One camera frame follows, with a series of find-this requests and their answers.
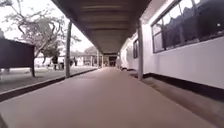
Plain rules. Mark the distant white building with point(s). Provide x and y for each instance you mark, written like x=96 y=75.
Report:
x=83 y=61

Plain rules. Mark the grey canopy post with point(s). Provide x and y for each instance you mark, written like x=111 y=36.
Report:
x=140 y=50
x=68 y=50

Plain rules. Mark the white building with dark windows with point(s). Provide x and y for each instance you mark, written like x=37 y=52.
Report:
x=186 y=63

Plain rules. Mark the grey open ground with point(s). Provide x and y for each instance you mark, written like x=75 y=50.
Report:
x=20 y=80

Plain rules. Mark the bare branching tree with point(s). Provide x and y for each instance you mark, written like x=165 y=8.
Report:
x=40 y=30

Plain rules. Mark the grey concrete strip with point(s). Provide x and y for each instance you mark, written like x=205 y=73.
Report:
x=186 y=97

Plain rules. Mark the brown canopy roof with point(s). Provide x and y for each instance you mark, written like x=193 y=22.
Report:
x=106 y=20

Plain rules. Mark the dark kerb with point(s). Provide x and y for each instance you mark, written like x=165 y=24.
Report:
x=33 y=87

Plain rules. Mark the brown concrete walkway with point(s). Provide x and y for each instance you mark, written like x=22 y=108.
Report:
x=106 y=100

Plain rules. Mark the dark board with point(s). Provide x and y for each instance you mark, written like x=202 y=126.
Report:
x=15 y=53

